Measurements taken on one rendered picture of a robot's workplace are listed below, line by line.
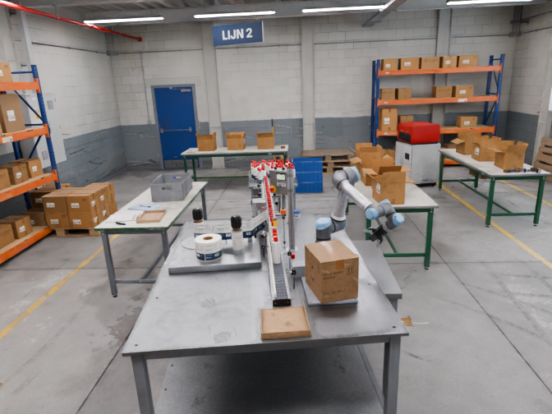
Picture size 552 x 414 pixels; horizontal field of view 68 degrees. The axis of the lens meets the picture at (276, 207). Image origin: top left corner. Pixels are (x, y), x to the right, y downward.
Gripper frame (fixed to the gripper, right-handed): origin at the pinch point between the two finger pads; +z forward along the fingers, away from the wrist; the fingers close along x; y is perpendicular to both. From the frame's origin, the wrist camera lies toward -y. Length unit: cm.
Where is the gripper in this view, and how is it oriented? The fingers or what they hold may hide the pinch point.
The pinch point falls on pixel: (369, 240)
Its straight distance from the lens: 305.9
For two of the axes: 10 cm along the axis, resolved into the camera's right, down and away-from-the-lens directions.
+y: 7.1, -4.5, 5.4
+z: -3.5, 4.5, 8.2
